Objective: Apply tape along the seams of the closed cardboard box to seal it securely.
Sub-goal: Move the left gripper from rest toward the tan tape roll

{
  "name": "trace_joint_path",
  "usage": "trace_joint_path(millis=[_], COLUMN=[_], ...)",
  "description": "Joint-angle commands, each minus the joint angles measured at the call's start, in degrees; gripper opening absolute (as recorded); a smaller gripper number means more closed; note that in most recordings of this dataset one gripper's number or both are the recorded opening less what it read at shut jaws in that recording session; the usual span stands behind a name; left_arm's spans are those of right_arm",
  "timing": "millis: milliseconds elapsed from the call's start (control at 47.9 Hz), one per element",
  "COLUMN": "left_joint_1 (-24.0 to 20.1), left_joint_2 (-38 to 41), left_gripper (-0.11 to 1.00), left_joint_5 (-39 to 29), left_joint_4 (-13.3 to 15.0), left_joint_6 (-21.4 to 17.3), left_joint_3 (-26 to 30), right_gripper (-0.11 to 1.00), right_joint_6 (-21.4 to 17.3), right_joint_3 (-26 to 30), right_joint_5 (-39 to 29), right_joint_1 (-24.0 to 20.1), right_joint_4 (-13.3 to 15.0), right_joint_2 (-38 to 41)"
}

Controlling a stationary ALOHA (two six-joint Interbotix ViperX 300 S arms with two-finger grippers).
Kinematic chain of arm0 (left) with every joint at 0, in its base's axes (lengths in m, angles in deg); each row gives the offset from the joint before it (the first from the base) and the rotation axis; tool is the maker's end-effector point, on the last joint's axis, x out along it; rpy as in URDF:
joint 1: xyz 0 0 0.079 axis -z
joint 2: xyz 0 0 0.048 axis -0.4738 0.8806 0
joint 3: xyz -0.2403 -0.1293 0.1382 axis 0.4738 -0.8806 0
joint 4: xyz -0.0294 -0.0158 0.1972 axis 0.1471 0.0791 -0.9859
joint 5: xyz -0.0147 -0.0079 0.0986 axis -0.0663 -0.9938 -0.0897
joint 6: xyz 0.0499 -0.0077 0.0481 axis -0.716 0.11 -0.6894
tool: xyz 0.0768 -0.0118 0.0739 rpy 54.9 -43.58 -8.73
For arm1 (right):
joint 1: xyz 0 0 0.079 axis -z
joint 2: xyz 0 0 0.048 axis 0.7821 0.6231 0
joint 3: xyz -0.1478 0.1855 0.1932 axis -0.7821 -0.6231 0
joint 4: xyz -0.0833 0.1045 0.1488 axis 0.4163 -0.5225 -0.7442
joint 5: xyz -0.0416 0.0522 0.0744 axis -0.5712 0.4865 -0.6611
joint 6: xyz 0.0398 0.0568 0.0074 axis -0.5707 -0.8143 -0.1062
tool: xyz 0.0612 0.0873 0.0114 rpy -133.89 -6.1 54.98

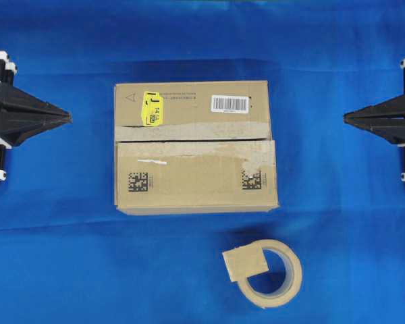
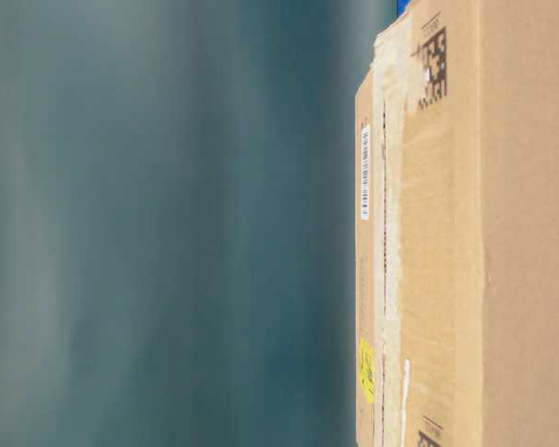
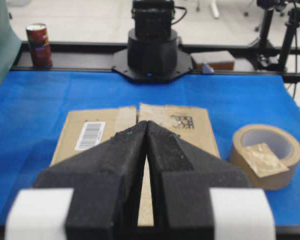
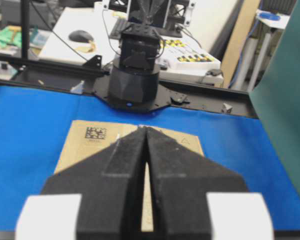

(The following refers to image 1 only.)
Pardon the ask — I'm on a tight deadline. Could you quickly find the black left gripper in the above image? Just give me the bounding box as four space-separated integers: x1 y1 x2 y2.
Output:
0 51 71 183

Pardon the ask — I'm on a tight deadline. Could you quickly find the beige tape piece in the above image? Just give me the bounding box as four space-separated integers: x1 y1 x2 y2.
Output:
222 244 269 282

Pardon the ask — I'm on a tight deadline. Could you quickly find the brown cardboard box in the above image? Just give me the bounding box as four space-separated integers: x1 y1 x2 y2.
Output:
114 80 279 215

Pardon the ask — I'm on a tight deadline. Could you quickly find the beige tape roll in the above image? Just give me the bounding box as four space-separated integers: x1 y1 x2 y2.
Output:
236 239 302 308

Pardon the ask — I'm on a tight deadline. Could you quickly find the yellow sticker label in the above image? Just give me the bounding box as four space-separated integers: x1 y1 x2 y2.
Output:
141 91 163 127

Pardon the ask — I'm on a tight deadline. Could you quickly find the blue table cloth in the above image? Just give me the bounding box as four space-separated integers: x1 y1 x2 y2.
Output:
0 1 405 323

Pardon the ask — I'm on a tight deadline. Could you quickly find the white barcode label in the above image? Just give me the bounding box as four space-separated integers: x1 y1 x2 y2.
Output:
211 95 249 114

